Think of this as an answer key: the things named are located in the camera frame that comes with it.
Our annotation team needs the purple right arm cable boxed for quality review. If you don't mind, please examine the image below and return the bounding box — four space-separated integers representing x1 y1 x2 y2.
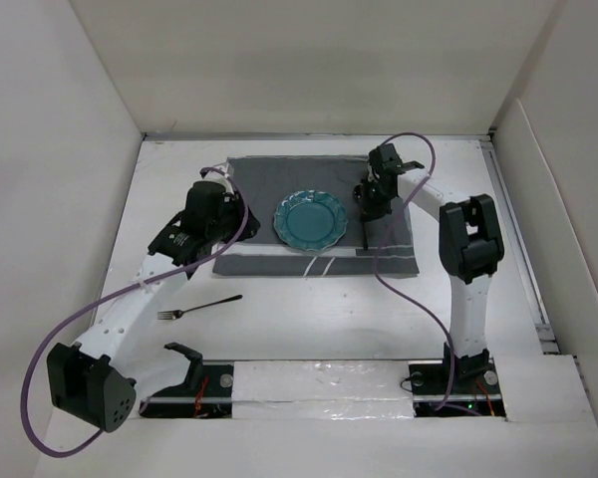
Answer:
372 132 454 412

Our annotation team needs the teal ceramic plate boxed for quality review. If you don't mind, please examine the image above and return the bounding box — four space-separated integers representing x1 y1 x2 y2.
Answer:
273 190 348 252

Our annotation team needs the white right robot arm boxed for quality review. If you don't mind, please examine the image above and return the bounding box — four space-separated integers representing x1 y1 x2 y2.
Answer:
355 144 504 392

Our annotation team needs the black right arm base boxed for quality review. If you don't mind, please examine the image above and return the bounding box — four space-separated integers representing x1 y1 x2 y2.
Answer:
400 346 506 418

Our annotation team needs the black spoon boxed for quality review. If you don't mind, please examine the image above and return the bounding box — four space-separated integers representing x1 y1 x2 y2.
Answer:
353 183 369 251

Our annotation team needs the black fork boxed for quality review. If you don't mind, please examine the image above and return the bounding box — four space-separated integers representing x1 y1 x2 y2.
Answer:
156 295 243 321

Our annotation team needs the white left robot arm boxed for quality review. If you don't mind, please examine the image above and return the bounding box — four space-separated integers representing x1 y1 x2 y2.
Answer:
46 174 258 433

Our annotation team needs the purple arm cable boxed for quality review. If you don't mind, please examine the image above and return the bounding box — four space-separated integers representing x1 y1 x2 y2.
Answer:
372 132 454 412
20 166 250 457

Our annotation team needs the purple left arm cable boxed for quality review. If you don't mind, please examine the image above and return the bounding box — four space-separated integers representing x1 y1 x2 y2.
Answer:
20 166 250 457

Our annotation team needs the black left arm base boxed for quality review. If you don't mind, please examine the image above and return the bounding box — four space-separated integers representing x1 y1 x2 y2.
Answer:
138 343 234 419

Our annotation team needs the grey cloth placemat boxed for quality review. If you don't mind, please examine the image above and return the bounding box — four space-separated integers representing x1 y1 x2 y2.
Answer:
211 154 420 278

